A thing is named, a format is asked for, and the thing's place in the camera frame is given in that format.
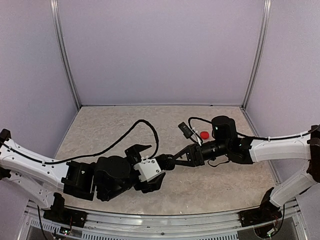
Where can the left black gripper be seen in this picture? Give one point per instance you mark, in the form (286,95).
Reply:
(133,153)

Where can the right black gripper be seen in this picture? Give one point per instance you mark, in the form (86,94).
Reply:
(193,161)

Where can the red earbud charging case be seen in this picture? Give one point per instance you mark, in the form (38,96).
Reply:
(204,135)

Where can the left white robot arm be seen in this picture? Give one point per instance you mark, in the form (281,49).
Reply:
(44,180)

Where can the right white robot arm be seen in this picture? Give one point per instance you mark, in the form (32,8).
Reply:
(247,150)

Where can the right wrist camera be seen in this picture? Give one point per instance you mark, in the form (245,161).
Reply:
(187,132)

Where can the front aluminium rail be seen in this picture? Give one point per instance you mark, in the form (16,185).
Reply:
(101,225)

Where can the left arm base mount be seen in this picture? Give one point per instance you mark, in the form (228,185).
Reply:
(60,214)

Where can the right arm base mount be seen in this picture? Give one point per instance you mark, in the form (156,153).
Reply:
(265,212)

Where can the right aluminium frame post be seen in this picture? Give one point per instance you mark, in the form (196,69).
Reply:
(258,53)

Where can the aluminium frame post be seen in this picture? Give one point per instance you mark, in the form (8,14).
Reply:
(54,6)
(258,53)

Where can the left aluminium frame post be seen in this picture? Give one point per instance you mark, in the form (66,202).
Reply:
(54,6)

